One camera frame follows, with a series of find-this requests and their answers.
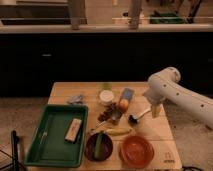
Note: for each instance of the white round container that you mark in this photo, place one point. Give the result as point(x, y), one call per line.
point(106, 97)

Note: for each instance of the green plastic tray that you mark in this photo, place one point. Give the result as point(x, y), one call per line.
point(49, 148)

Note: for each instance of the red bowl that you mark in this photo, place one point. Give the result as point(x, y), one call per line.
point(136, 151)

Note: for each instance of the green box on counter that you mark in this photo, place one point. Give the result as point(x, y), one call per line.
point(165, 18)

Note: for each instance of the grey crumpled cloth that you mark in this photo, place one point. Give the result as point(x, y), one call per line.
point(75, 100)

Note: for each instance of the metal measuring cup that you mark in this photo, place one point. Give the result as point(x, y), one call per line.
point(113, 119)

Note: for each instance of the dark brown bowl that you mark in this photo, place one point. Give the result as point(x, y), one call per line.
point(105, 151)

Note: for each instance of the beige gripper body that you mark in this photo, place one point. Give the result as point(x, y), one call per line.
point(155, 110)

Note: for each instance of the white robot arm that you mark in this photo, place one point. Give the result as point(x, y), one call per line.
point(164, 85)

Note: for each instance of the yellow banana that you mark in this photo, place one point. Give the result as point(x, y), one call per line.
point(117, 132)

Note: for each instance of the wooden block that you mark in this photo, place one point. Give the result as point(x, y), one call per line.
point(73, 130)

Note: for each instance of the orange fruit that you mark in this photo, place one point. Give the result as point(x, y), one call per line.
point(123, 105)

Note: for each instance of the green cucumber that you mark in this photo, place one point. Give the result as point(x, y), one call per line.
point(98, 146)

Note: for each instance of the red grapes bunch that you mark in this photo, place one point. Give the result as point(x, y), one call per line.
point(107, 113)

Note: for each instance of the black chair frame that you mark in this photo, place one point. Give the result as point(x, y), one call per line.
point(15, 164)

